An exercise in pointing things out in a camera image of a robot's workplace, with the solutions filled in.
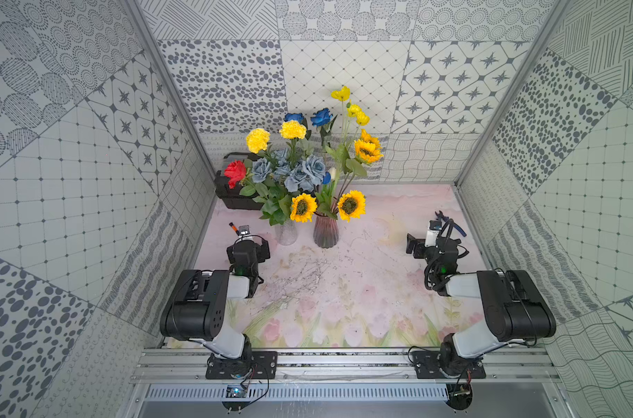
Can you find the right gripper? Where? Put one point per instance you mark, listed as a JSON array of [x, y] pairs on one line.
[[415, 246]]

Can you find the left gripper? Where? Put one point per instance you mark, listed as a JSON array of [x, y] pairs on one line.
[[243, 248]]

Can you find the double sunflower stem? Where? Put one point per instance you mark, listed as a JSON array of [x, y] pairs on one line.
[[354, 158]]

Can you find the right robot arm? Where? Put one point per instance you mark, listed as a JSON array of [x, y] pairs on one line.
[[514, 311]]

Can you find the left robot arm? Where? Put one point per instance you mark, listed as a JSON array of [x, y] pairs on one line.
[[196, 312]]

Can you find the clear glass vase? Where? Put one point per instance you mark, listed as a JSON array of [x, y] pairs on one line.
[[286, 233]]

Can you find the pink glass vase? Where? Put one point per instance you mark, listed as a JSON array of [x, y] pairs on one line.
[[326, 232]]

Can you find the orange black screwdriver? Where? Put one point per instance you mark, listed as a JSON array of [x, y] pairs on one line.
[[235, 229]]

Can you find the black plastic toolbox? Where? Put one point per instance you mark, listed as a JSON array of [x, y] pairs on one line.
[[231, 196]]

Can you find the grey blue rose bouquet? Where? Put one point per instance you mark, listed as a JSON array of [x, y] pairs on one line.
[[276, 181]]

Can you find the left yellow carnation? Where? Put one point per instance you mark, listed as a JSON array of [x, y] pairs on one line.
[[258, 140]]

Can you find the yellow carnation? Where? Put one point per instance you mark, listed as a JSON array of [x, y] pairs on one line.
[[293, 130], [258, 140]]

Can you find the right yellow carnation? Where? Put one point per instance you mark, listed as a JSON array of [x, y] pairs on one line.
[[293, 130]]

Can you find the left dark blue rose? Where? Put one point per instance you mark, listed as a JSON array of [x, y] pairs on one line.
[[298, 117]]

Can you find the dark blue rose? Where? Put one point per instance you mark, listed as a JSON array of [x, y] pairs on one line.
[[298, 117], [321, 118]]

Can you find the right dark blue rose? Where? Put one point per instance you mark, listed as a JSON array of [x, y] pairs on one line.
[[321, 118]]

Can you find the yellow poppy flower stem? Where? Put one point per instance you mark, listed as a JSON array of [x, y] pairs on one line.
[[347, 125]]

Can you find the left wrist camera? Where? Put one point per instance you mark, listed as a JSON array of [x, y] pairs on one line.
[[244, 233]]

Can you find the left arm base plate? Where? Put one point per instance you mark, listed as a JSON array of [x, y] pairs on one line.
[[262, 364]]

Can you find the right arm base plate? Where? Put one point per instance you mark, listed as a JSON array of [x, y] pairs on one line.
[[429, 364]]

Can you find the aluminium rail frame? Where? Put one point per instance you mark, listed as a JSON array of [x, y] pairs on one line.
[[341, 375]]

